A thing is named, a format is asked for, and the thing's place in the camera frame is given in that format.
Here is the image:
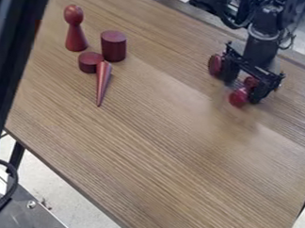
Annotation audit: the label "red round toy block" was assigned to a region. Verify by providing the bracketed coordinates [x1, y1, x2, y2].
[206, 54, 225, 77]

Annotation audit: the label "red wooden cone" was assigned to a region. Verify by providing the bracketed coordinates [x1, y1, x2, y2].
[93, 60, 115, 108]

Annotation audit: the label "tall red wooden cylinder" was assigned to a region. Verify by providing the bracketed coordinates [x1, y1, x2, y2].
[99, 29, 129, 63]

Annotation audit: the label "red wooden pawn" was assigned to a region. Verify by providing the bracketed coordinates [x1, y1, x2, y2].
[61, 4, 91, 54]

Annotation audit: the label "black metal post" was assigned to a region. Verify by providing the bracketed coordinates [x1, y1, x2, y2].
[0, 0, 54, 158]

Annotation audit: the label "grey metal base plate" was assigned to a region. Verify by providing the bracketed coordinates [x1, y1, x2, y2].
[0, 175, 75, 228]

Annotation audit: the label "black cable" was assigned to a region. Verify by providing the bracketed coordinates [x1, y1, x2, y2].
[0, 156, 21, 222]

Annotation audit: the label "short red wooden cylinder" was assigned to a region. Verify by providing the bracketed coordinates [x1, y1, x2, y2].
[76, 50, 105, 74]

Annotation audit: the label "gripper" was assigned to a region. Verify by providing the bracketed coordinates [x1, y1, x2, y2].
[218, 40, 289, 106]

